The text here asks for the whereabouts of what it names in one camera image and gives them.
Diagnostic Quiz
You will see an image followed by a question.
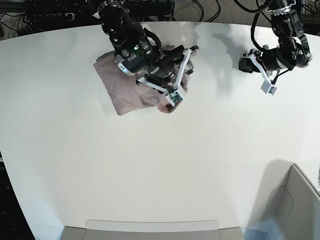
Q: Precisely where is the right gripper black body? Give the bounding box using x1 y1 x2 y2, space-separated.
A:
113 40 187 85

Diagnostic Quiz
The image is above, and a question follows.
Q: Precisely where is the pink T-shirt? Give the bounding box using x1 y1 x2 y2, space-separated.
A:
93 51 177 116

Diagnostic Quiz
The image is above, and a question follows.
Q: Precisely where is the grey box at right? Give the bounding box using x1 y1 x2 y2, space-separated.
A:
260 164 320 240

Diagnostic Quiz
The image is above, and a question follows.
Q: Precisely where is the blue cloth in box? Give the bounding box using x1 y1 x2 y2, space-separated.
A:
243 218 284 240

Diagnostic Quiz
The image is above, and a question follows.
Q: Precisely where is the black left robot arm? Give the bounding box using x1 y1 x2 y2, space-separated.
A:
238 0 312 73

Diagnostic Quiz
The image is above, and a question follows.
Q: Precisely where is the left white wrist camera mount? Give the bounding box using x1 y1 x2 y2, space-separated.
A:
242 53 278 95

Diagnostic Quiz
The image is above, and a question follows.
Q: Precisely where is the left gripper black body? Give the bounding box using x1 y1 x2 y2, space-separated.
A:
238 46 312 75

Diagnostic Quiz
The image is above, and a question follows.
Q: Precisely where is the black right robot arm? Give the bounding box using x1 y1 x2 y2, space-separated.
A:
93 0 198 88

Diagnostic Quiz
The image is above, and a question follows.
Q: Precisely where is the grey box at bottom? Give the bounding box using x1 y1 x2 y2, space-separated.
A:
60 219 245 240

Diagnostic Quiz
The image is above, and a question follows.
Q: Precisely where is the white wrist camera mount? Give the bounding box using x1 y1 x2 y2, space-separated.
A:
136 45 199 107
242 53 278 95

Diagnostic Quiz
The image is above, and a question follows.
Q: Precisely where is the grey box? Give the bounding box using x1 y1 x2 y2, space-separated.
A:
60 219 245 240
260 164 320 240

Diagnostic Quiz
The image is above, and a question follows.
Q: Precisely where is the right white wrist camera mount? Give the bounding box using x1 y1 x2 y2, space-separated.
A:
136 45 199 107

